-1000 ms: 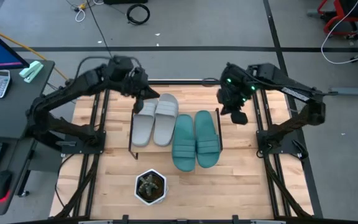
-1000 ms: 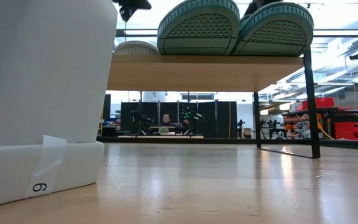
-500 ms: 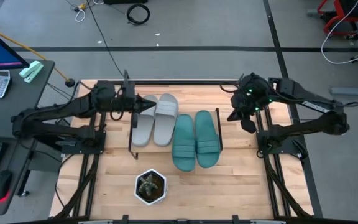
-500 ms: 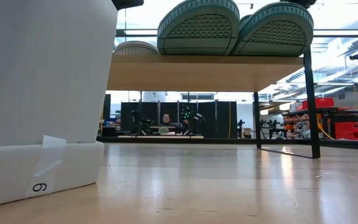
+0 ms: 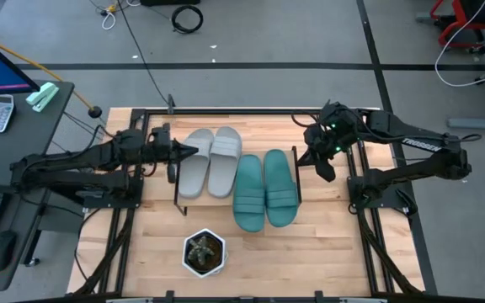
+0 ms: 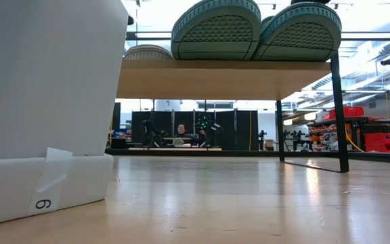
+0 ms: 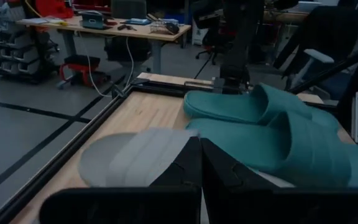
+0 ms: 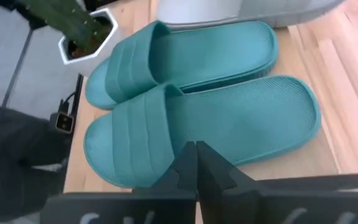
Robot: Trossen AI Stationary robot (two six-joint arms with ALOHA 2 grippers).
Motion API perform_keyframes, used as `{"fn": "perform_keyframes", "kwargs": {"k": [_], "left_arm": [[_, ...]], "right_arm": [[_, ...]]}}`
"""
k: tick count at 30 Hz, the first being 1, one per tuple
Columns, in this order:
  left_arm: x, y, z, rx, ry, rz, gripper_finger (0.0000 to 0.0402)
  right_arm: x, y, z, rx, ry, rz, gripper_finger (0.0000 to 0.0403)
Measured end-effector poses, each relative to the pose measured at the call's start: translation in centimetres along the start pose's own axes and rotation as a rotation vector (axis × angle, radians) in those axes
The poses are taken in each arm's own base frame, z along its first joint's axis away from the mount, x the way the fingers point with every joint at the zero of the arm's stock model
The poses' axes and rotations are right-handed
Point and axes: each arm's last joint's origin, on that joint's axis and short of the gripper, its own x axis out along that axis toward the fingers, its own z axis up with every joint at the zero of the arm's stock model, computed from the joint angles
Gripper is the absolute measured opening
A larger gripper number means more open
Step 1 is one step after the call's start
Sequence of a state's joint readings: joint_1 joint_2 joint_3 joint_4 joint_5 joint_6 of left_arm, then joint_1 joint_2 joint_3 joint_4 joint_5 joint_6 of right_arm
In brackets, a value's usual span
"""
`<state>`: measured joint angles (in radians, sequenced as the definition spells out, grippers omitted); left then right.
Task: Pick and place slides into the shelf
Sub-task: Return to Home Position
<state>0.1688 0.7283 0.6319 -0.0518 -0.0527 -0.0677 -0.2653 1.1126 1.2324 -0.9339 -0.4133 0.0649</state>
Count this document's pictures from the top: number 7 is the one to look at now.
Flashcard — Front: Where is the white cable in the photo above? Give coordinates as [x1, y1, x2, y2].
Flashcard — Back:
[124, 37, 135, 86]
[78, 30, 113, 99]

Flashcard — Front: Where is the blue flat case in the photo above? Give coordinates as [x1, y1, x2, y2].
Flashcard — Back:
[124, 17, 152, 26]

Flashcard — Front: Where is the office chair with white armrest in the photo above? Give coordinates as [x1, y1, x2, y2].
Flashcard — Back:
[273, 5, 358, 91]

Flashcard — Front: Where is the wooden desk with grey legs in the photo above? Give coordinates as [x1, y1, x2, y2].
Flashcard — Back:
[16, 15, 192, 75]

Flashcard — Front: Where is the grey rubber slide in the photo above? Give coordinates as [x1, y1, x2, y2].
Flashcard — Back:
[78, 127, 295, 189]

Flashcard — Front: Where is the black diagonal frame strut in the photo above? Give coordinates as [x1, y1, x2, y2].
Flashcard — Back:
[287, 46, 358, 94]

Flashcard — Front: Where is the black office chair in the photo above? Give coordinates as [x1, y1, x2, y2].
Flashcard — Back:
[104, 0, 152, 74]

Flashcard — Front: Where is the white waste bin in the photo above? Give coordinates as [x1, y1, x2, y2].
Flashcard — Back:
[191, 27, 209, 46]

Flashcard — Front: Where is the teal rubber slide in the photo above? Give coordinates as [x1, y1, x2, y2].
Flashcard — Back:
[185, 110, 358, 189]
[183, 83, 341, 131]

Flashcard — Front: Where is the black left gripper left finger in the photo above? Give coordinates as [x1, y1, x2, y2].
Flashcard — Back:
[39, 136, 203, 224]

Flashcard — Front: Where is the wire mesh basket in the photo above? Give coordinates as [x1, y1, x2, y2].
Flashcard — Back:
[150, 21, 180, 35]

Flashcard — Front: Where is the black chair with red base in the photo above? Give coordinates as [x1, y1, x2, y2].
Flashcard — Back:
[195, 27, 232, 66]

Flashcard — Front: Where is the storage rack with bins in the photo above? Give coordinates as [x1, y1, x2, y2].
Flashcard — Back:
[0, 0, 74, 85]

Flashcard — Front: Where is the red and black stool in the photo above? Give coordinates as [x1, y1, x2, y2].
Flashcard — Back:
[56, 55, 109, 90]

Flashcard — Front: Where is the teal case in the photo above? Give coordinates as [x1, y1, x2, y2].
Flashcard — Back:
[81, 11, 106, 30]

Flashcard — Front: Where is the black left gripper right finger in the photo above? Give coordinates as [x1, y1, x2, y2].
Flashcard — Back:
[201, 138, 358, 224]

